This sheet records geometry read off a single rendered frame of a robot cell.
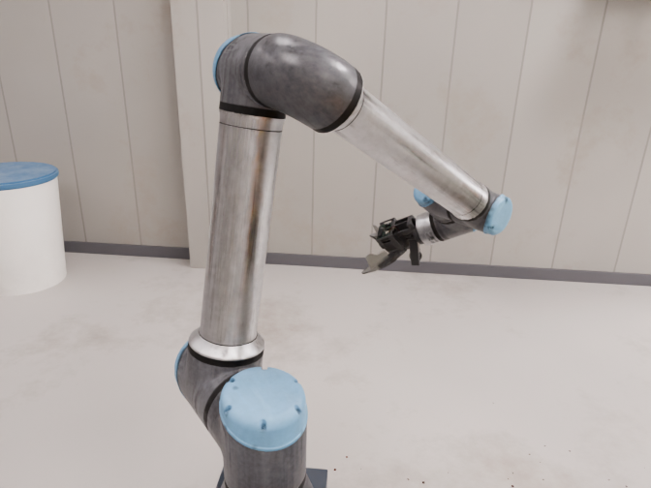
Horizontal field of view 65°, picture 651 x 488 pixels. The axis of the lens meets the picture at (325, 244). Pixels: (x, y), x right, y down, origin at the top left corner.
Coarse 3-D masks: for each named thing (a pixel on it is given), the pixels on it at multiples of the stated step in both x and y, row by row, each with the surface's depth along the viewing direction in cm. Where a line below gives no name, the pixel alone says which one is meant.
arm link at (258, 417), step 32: (224, 384) 93; (256, 384) 89; (288, 384) 90; (224, 416) 84; (256, 416) 82; (288, 416) 83; (224, 448) 87; (256, 448) 82; (288, 448) 84; (256, 480) 85; (288, 480) 87
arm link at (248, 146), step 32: (256, 32) 86; (224, 64) 84; (224, 96) 85; (224, 128) 86; (256, 128) 84; (224, 160) 87; (256, 160) 86; (224, 192) 88; (256, 192) 88; (224, 224) 89; (256, 224) 90; (224, 256) 91; (256, 256) 92; (224, 288) 92; (256, 288) 95; (224, 320) 94; (256, 320) 98; (192, 352) 97; (224, 352) 95; (256, 352) 98; (192, 384) 98
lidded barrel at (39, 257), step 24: (0, 168) 301; (24, 168) 302; (48, 168) 304; (0, 192) 273; (24, 192) 281; (48, 192) 294; (0, 216) 278; (24, 216) 285; (48, 216) 297; (0, 240) 284; (24, 240) 289; (48, 240) 301; (0, 264) 290; (24, 264) 294; (48, 264) 305; (0, 288) 296; (24, 288) 299
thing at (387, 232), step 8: (408, 216) 138; (384, 224) 145; (392, 224) 140; (400, 224) 138; (408, 224) 136; (384, 232) 141; (392, 232) 138; (400, 232) 139; (408, 232) 138; (416, 232) 136; (376, 240) 140; (384, 240) 140; (392, 240) 139; (400, 240) 141; (408, 240) 140; (384, 248) 142; (392, 248) 142; (400, 248) 141; (408, 248) 142
